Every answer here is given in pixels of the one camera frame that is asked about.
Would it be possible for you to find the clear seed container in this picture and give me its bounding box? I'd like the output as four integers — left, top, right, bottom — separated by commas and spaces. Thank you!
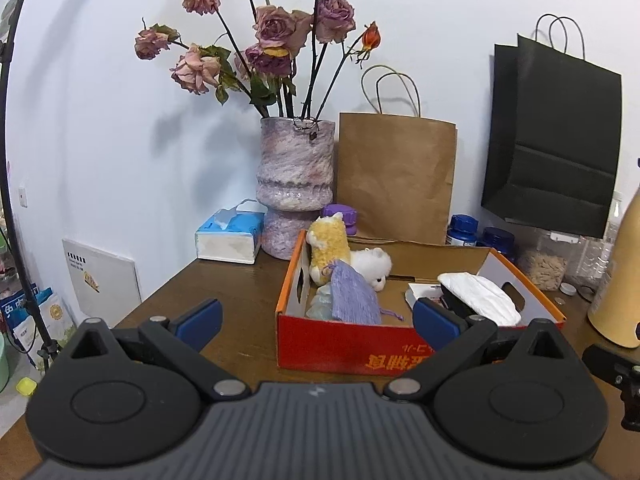
517, 227, 586, 291

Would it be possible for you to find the black paper bag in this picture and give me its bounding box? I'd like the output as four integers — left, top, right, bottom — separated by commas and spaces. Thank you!
481, 14, 623, 239

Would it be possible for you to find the white flat packet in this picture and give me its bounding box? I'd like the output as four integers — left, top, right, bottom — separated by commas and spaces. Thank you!
405, 282, 446, 311

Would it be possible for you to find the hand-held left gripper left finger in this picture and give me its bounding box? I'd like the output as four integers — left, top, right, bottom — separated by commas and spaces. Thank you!
60, 299, 251, 402

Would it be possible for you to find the pink marbled vase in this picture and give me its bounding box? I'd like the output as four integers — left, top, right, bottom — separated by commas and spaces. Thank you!
256, 116, 335, 261

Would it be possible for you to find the white plush toy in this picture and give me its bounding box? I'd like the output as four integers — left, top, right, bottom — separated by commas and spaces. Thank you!
349, 247, 393, 292

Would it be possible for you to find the white green printed bag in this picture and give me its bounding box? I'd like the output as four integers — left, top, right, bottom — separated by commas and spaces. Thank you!
12, 287, 76, 371

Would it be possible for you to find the cream thermos jug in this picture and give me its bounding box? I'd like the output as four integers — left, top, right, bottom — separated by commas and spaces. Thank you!
587, 205, 640, 349

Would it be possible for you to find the clear plastic bottle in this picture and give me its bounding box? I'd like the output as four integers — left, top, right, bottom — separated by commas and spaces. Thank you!
575, 192, 626, 291

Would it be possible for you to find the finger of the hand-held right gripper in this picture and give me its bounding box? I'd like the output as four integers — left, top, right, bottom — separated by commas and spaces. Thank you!
581, 344, 629, 386

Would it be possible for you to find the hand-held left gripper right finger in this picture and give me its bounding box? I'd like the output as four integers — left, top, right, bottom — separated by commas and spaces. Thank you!
384, 298, 576, 403

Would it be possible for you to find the purple drawstring pouch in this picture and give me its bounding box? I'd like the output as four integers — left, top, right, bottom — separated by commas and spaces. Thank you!
327, 260, 405, 325

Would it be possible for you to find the green container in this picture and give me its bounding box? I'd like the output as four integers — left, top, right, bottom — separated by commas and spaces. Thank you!
0, 332, 11, 393

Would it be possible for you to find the dried rose bouquet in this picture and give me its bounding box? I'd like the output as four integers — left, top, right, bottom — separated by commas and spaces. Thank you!
134, 0, 383, 121

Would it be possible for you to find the blue cap bottle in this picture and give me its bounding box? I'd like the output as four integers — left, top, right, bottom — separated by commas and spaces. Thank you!
445, 214, 480, 247
477, 226, 517, 263

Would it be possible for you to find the purple cap bottle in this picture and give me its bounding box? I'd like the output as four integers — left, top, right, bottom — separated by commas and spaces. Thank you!
320, 203, 358, 237

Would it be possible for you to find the black light stand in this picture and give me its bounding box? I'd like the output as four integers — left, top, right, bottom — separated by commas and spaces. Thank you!
0, 0, 76, 371

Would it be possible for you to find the brown paper bag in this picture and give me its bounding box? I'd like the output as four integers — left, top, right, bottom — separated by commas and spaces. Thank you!
336, 65, 458, 246

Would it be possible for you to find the translucent plastic wrapped item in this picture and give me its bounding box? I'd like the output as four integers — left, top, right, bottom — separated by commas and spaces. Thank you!
306, 284, 337, 320

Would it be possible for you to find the white wall panel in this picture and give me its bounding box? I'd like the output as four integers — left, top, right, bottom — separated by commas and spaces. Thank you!
62, 238, 142, 331

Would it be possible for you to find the white cloth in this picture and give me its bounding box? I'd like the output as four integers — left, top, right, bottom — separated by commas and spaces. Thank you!
437, 271, 522, 327

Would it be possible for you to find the yellow alpaca plush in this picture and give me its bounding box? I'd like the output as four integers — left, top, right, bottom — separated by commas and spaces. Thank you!
306, 212, 352, 286

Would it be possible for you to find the blue white tissue box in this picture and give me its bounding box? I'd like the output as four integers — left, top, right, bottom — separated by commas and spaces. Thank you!
195, 199, 266, 265

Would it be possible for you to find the red cardboard box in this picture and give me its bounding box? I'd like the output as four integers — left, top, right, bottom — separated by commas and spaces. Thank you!
276, 229, 567, 377

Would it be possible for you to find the blue white bag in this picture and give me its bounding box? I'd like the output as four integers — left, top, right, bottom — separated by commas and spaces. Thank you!
0, 285, 41, 356

